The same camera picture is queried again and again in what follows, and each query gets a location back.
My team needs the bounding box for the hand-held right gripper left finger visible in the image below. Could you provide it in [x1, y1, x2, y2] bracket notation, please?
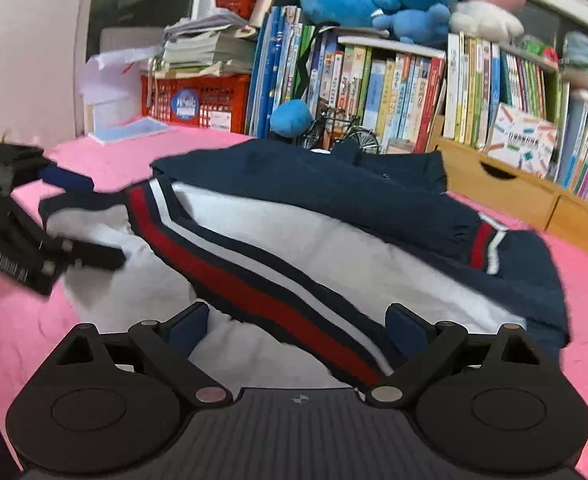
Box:
[30, 301, 235, 406]

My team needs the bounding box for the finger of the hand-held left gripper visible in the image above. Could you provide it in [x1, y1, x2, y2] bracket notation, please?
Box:
[0, 142, 94, 196]
[36, 237, 127, 281]

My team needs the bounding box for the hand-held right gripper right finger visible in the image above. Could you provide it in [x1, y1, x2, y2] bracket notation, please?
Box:
[365, 302, 566, 406]

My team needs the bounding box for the navy and white jacket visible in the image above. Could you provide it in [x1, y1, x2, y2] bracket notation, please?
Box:
[38, 137, 572, 396]

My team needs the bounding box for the light blue notebook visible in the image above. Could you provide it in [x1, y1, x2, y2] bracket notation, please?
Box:
[88, 117, 169, 146]

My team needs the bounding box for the white storage box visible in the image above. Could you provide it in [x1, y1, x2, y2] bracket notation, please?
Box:
[81, 27, 167, 133]

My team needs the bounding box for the wooden drawer organizer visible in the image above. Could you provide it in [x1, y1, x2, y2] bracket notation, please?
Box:
[431, 115, 588, 266]

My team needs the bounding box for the red plastic crate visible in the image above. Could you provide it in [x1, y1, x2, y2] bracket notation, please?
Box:
[141, 74, 251, 133]

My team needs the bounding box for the stack of papers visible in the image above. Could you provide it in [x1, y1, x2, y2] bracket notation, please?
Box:
[161, 12, 257, 78]

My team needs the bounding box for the black model bicycle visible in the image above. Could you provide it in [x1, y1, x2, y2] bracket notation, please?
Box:
[301, 105, 379, 153]

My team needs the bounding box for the colourful printed box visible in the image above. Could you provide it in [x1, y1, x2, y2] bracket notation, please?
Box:
[486, 102, 560, 178]

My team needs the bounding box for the round blue plush ball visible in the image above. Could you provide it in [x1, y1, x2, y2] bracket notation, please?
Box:
[270, 100, 313, 138]

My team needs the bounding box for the row of colourful paperback books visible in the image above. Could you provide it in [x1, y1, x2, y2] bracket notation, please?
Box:
[314, 42, 447, 153]

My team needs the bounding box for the row of thin blue workbooks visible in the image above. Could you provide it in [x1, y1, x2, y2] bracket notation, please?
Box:
[246, 5, 319, 138]

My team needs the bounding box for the row of upright storybooks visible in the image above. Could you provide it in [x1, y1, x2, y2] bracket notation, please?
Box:
[444, 32, 588, 211]

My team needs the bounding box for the white shelf board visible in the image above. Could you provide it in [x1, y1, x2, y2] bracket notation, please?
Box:
[336, 35, 447, 59]

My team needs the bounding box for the small blue plush toy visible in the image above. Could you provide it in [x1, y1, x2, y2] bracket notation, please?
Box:
[371, 4, 450, 43]

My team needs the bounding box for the green red plush toy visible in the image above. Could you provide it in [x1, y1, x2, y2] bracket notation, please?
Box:
[519, 35, 560, 63]

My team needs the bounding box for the black bag strap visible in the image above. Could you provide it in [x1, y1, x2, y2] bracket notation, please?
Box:
[294, 22, 335, 102]

